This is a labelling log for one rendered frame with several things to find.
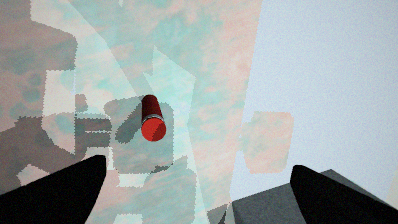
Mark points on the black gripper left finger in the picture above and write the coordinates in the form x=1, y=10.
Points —
x=63, y=197

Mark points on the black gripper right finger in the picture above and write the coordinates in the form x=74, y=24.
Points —
x=323, y=200

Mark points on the red peg with grey band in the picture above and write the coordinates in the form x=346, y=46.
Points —
x=153, y=126

